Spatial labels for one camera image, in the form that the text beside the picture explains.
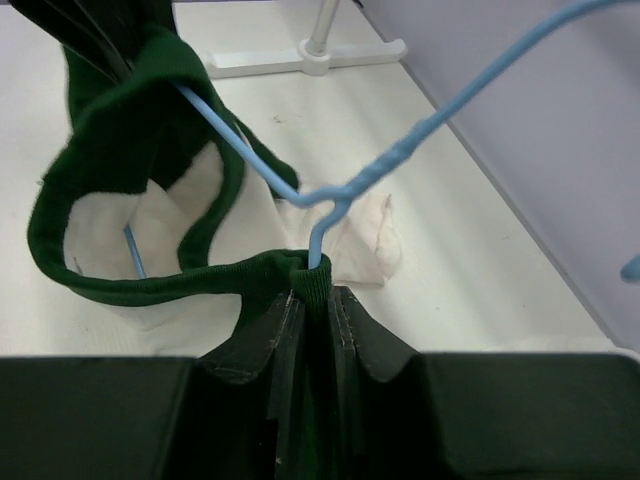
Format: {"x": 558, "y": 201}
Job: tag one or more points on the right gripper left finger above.
{"x": 231, "y": 414}

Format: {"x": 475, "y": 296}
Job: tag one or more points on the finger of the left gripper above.
{"x": 107, "y": 34}

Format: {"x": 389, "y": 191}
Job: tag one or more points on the white clothes rack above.
{"x": 312, "y": 56}

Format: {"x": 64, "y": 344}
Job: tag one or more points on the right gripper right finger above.
{"x": 406, "y": 414}

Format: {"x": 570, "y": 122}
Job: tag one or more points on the green and white t-shirt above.
{"x": 150, "y": 213}

